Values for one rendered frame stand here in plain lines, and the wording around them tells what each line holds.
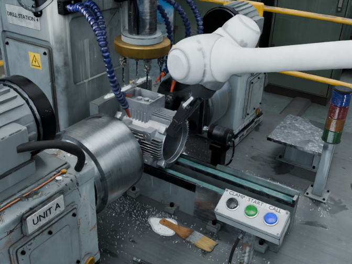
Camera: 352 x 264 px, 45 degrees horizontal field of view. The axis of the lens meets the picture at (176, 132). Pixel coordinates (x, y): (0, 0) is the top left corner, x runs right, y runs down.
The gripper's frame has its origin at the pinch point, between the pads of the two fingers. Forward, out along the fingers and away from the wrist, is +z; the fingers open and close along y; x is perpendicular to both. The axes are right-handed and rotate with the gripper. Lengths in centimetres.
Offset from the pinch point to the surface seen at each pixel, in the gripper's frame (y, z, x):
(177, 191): 1.2, 18.5, 14.1
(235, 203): 21.1, -12.6, 28.3
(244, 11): -67, -16, -19
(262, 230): 23.8, -14.6, 36.8
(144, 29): -2.9, -17.1, -25.6
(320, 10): -313, 32, -20
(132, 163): 20.8, 3.2, 0.8
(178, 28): -311, 143, -131
